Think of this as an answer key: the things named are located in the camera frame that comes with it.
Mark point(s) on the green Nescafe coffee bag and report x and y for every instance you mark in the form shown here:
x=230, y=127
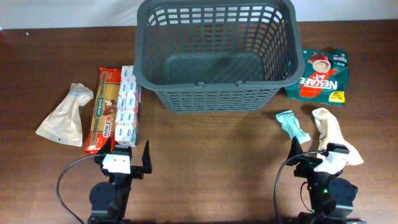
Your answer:
x=325, y=78

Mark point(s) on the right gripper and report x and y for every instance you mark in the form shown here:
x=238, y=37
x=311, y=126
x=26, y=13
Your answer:
x=308, y=163

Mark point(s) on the San Remo spaghetti packet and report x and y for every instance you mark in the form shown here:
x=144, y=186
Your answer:
x=104, y=113

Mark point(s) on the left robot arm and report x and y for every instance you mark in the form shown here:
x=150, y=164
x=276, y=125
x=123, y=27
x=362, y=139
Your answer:
x=109, y=199

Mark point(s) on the beige paper pouch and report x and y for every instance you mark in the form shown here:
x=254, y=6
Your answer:
x=330, y=132
x=63, y=124

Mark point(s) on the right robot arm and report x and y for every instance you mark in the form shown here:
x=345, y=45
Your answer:
x=331, y=197

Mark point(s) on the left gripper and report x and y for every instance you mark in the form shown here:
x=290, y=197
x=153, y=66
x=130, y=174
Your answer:
x=138, y=172

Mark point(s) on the Kleenex tissue multipack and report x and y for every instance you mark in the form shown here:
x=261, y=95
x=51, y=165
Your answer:
x=128, y=106

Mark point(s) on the grey plastic basket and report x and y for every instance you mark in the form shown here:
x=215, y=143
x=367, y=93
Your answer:
x=217, y=55

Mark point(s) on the teal small snack packet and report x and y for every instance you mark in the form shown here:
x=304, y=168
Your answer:
x=291, y=125

